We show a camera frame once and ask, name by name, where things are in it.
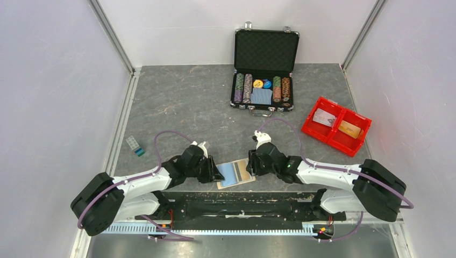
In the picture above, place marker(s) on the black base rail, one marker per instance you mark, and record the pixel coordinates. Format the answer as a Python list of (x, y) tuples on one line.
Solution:
[(241, 210)]

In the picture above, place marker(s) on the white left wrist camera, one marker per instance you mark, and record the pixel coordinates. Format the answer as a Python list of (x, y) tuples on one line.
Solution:
[(203, 146)]

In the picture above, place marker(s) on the white card in bin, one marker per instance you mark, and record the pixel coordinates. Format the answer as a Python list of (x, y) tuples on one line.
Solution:
[(324, 118)]

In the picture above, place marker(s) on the beige leather card holder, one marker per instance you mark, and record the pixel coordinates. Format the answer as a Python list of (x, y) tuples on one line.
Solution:
[(234, 173)]

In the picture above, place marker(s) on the orange VIP card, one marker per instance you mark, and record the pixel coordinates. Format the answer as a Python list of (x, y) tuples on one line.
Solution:
[(350, 129)]

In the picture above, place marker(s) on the blue playing card deck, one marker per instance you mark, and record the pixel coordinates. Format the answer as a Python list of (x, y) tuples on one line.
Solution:
[(261, 96)]

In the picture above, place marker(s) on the yellow dealer chip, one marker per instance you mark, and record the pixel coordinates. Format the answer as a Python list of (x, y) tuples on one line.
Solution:
[(258, 84)]

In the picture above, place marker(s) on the pink white chip row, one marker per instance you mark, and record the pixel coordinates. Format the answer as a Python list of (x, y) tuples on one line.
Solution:
[(247, 88)]

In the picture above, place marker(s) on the green purple chip row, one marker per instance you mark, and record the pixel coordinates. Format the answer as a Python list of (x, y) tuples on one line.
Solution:
[(238, 88)]

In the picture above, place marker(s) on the green orange chip row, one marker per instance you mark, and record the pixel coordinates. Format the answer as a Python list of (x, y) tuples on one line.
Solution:
[(277, 91)]

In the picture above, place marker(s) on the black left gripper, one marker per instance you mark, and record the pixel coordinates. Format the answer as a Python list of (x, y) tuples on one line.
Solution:
[(213, 173)]

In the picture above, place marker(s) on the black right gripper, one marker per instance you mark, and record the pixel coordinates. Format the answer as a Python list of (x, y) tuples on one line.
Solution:
[(252, 166)]

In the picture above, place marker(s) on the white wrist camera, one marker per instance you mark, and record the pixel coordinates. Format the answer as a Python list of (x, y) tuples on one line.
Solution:
[(261, 138), (203, 146)]

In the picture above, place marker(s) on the red double plastic bin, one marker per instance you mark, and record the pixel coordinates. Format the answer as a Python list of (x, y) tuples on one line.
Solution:
[(331, 135)]

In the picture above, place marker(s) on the black poker chip case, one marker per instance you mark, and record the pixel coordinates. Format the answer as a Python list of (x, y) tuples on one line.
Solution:
[(264, 54)]

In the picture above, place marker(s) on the orange brown chip row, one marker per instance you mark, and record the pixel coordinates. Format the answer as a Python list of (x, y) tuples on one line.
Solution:
[(285, 87)]

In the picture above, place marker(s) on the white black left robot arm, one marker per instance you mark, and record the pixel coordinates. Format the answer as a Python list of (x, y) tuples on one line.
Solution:
[(106, 199)]

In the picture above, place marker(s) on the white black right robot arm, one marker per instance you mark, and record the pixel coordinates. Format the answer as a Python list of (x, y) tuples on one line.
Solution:
[(368, 187)]

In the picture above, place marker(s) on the blue dealer chip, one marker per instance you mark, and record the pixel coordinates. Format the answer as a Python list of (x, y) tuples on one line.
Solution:
[(267, 84)]

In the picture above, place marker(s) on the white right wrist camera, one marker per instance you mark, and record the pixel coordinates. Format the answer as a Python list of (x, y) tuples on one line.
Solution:
[(261, 138)]

